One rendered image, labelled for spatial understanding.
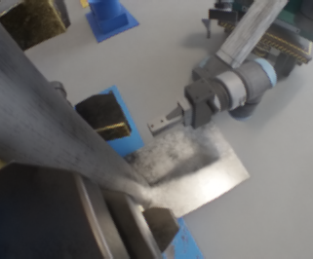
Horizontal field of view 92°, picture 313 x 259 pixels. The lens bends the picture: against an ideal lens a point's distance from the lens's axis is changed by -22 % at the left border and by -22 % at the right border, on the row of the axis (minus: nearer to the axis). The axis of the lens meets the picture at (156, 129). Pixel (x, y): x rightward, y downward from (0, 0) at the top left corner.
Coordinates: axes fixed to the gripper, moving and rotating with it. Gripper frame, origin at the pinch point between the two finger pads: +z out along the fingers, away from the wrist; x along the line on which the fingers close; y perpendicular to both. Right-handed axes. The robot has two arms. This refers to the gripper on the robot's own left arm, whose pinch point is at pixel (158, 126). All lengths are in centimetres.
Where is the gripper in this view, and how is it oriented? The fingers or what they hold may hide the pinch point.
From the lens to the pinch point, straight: 44.1
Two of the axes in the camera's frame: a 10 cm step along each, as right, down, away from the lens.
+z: -8.9, 4.5, -0.7
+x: 1.4, 4.2, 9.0
